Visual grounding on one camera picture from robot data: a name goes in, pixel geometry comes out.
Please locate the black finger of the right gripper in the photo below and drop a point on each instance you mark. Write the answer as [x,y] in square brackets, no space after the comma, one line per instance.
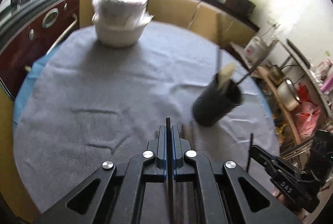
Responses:
[287,179]

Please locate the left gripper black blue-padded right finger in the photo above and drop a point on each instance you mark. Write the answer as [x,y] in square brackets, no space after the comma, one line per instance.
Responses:
[224,193]

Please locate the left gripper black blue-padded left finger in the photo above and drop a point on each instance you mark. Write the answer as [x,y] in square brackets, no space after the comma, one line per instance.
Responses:
[113,193]

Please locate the dark chopstick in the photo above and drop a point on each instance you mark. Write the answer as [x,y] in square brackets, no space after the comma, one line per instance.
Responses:
[169,155]

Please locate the white plastic spoon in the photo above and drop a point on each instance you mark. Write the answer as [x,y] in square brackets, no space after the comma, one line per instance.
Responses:
[224,76]

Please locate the yellow kitchen cabinets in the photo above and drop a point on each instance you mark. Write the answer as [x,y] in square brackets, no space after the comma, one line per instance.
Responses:
[202,17]

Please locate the red plastic bag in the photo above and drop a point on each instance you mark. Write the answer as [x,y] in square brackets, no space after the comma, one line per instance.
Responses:
[307,114]

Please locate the steel pot with lid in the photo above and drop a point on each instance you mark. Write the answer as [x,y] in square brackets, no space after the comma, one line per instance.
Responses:
[288,95]

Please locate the black perforated utensil holder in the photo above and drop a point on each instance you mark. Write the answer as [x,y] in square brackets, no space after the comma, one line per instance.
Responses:
[213,103]

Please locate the grey tablecloth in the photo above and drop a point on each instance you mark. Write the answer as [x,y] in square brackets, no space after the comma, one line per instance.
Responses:
[91,103]

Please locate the metal shelf rack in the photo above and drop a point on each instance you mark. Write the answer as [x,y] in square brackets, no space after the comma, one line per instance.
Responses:
[303,63]

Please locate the white rice cooker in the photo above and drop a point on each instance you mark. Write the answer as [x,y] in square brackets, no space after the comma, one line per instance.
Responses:
[255,49]

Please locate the blue cloth under tablecloth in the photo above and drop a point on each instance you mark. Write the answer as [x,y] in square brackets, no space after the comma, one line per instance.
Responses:
[27,86]

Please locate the white bowl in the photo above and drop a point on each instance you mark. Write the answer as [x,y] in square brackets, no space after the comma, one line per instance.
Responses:
[123,36]

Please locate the dark red oven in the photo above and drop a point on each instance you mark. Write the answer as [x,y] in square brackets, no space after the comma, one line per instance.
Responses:
[34,40]

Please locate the black microwave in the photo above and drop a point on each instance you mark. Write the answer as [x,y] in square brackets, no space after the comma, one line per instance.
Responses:
[243,8]

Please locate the plastic bag in bowl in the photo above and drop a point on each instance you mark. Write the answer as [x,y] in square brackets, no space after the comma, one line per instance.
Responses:
[123,14]

